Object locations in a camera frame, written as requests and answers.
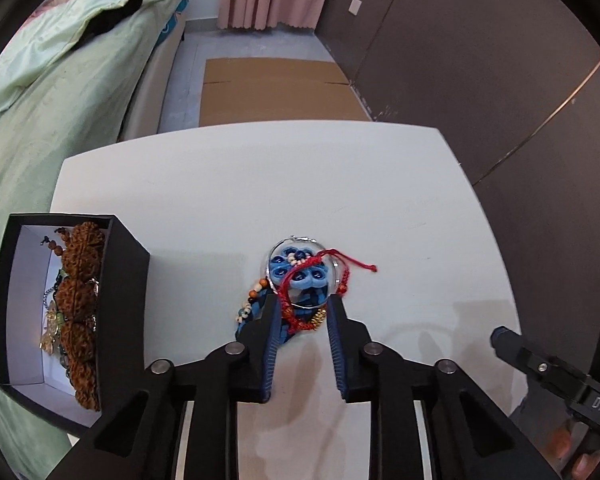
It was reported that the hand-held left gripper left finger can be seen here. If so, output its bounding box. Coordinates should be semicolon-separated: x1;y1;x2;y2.
45;294;283;480

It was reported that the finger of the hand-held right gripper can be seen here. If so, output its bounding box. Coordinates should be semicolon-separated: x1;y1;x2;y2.
490;326;588;402

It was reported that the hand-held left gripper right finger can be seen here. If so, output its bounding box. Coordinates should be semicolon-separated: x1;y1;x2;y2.
326;294;563;480

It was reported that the colourful wooden bead bracelet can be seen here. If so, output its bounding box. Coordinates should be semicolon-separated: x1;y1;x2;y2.
234;280;272;327

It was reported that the blue flower braided bracelet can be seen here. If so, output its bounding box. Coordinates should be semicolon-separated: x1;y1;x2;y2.
234;245;333;347

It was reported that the red string bracelet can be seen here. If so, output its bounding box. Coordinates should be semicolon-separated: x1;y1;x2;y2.
278;247;378;334

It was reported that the thin silver hoop bangle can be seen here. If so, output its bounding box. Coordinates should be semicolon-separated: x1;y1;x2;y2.
267;235;342;309

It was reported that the black jewelry box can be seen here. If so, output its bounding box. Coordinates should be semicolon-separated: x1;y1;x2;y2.
0;213;152;436

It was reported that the dark green bead bracelet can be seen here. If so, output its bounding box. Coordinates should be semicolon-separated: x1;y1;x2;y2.
54;269;76;382

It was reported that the brown walnut bead bracelet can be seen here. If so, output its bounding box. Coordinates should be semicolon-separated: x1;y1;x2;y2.
60;221;105;412

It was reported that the yellow crystal ornament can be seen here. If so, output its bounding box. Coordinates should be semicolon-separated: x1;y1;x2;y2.
39;300;64;357

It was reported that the small brown bead string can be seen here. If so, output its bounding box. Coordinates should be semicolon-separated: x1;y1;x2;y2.
40;227;74;257

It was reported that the person's right hand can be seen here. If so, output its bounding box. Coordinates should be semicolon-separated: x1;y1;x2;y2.
550;420;600;480

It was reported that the white low table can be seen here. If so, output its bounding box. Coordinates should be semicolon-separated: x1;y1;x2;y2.
50;119;531;480

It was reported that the flat brown cardboard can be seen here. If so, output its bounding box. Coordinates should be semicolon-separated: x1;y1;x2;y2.
198;57;373;128

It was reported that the bed with green sheet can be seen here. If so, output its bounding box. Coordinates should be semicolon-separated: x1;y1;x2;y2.
0;0;188;480

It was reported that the black cloth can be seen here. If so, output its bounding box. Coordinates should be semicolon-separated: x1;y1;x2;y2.
80;0;146;39

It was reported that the pale green duvet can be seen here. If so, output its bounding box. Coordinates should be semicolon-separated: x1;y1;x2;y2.
0;0;181;133

